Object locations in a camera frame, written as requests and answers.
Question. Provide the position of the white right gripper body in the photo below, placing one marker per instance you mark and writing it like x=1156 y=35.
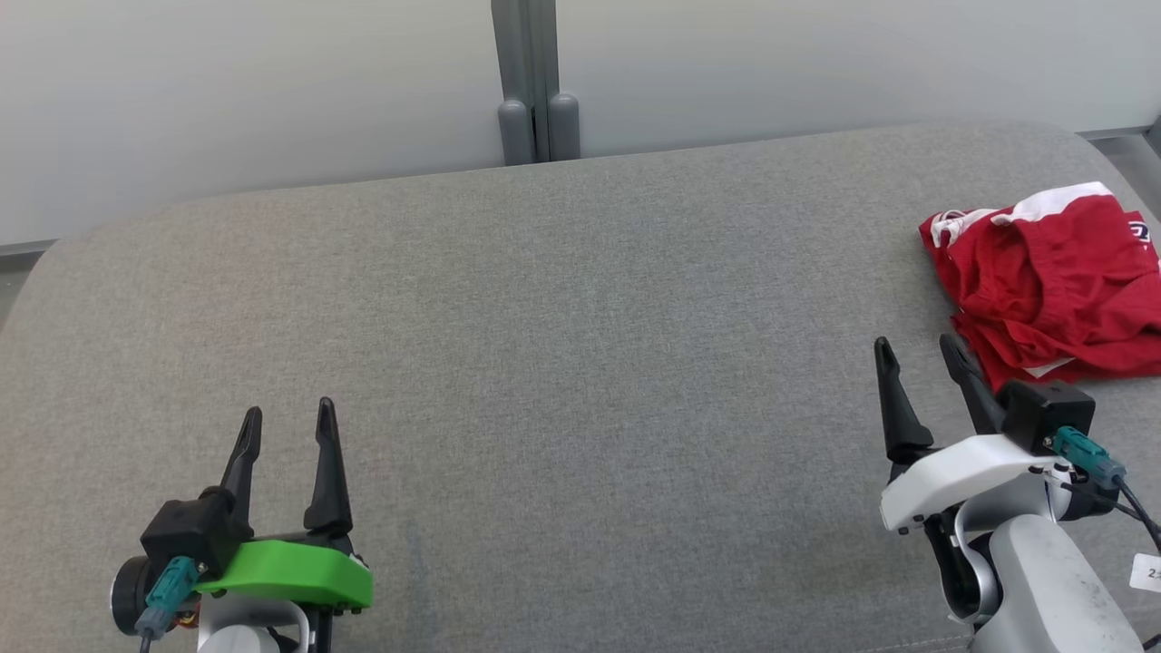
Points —
x=961 y=472

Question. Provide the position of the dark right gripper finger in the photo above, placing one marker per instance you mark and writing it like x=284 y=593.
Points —
x=900 y=408
x=978 y=390

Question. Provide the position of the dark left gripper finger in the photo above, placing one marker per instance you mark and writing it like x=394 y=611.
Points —
x=243 y=472
x=328 y=481

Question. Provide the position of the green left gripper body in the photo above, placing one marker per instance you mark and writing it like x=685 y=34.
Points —
x=299 y=571

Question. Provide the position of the red jersey white stripes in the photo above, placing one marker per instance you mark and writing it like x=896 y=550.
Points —
x=1070 y=358

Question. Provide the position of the red shorts white panels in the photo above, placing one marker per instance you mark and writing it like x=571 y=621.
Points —
x=1043 y=263

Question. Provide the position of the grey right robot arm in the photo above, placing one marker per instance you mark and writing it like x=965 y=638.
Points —
x=1043 y=580

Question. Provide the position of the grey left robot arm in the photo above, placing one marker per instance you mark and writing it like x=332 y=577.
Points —
x=245 y=639

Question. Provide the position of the grey fabric sofa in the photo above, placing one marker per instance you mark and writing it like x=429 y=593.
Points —
x=580 y=363

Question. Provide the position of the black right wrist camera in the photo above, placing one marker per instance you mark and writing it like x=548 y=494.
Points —
x=1043 y=415

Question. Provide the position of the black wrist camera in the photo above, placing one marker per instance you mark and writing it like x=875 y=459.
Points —
x=1043 y=415
x=186 y=535

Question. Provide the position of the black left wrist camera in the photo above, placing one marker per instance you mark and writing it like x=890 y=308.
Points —
x=186 y=535

